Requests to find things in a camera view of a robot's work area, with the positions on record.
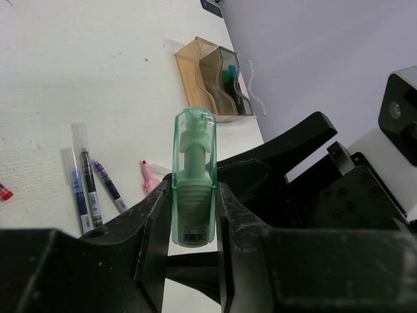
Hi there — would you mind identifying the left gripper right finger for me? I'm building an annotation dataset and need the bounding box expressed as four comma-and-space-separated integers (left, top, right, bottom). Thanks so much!
216, 183, 416, 312

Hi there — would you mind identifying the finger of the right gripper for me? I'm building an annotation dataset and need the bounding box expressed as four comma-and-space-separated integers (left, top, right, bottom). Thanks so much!
217, 112, 338, 202

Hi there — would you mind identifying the grey translucent container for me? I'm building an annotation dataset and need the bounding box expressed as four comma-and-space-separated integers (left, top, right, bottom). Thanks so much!
199, 46, 255, 122

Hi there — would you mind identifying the red gel pen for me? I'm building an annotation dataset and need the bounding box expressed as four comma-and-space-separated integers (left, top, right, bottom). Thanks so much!
0, 183, 14, 201

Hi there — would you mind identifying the black gel pen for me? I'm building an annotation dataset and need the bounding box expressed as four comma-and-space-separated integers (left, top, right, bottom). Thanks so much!
71, 123, 103, 228

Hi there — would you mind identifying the brown translucent container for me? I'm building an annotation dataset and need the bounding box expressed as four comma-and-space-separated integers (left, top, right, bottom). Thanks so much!
175, 37, 221, 114

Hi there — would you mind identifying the blue gel pen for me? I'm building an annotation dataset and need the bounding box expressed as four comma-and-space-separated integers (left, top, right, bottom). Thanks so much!
61, 147, 92, 234

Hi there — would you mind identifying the clear correction tape cap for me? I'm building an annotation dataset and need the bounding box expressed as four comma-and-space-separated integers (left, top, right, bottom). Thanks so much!
150, 164, 172, 176

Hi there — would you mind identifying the green translucent correction tape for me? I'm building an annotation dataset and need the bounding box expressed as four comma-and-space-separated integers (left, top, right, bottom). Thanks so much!
171, 107, 217, 248

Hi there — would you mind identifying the green cap black highlighter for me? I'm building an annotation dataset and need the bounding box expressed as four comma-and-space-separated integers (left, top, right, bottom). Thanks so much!
221, 70, 235, 98

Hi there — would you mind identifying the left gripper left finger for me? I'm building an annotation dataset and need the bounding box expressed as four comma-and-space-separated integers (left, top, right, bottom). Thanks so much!
1, 176, 171, 312

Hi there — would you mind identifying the clear translucent container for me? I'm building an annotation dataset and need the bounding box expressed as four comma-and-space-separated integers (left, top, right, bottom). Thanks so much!
237, 53, 267, 117

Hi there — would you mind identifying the pink translucent correction tape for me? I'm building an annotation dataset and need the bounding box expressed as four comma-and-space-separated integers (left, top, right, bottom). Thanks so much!
140, 160, 160, 195

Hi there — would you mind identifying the purple gel pen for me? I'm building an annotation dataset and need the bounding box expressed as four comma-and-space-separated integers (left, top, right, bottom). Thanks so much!
93, 159, 128, 213

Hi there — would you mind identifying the right blue table label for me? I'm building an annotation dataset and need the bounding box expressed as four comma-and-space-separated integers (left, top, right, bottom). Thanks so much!
200, 0, 223, 18

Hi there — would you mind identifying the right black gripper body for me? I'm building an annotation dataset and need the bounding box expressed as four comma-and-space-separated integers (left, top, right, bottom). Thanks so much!
244, 142, 416, 235

